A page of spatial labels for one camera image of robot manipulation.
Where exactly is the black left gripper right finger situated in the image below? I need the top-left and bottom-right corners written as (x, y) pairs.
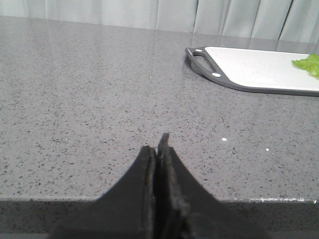
top-left (155, 133), bottom-right (264, 239)

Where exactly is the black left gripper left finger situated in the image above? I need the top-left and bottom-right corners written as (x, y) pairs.
top-left (49, 146), bottom-right (156, 239)

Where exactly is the green lettuce leaf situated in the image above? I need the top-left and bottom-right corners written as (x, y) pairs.
top-left (292, 54), bottom-right (319, 78)

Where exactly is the white cutting board grey rim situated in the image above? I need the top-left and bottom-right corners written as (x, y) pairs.
top-left (185, 47), bottom-right (319, 97)

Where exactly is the white curtain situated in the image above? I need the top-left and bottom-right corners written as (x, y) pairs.
top-left (0, 0), bottom-right (319, 43)

